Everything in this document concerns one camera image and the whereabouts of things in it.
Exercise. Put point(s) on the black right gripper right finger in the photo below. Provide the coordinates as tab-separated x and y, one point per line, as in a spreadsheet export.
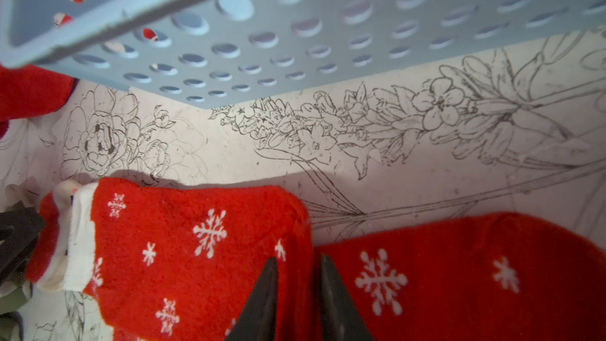
340	319

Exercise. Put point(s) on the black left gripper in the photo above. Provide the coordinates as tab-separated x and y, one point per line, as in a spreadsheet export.
20	231

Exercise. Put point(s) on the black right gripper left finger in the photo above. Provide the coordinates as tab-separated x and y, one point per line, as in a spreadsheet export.
258	318

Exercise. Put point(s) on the red santa snowflake sock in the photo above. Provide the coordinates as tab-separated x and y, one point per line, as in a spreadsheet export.
501	276
170	264

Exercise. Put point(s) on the light blue plastic basket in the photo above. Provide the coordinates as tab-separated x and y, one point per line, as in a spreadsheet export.
210	53

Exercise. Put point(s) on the red snowflake patterned sock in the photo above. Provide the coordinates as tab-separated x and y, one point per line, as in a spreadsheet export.
30	92

